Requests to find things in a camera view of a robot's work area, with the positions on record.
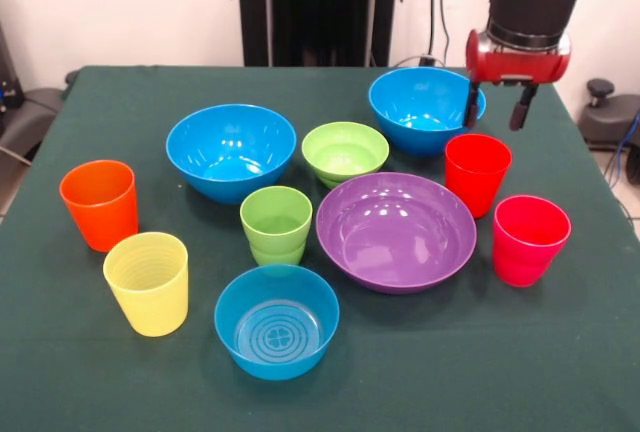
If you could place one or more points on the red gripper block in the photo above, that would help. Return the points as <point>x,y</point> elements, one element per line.
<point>520,67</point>

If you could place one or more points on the red plastic cup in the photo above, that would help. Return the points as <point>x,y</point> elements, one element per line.
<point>475,182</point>

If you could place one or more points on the large blue plastic bowl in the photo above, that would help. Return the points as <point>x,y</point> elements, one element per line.
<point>415,102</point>
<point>230,142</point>

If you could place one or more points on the dark grey machine foot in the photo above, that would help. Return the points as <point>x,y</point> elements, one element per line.
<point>610,117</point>
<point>30,117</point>

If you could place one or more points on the pink plastic cup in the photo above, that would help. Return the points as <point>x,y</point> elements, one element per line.
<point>530,247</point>

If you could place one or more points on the purple plastic bowl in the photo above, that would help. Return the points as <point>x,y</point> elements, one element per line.
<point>395,237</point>

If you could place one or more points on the green plastic cup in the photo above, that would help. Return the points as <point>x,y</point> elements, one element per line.
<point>275,217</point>
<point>277,257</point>

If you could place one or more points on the dark green tablecloth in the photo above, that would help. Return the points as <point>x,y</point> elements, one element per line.
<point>450,377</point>

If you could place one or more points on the small patterned blue bowl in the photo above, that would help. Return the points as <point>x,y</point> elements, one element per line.
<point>277,367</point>

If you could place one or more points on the yellow plastic cup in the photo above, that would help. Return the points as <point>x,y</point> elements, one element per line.
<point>150,297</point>

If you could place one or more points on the orange plastic cup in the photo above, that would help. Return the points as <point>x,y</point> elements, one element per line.
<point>100,212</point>

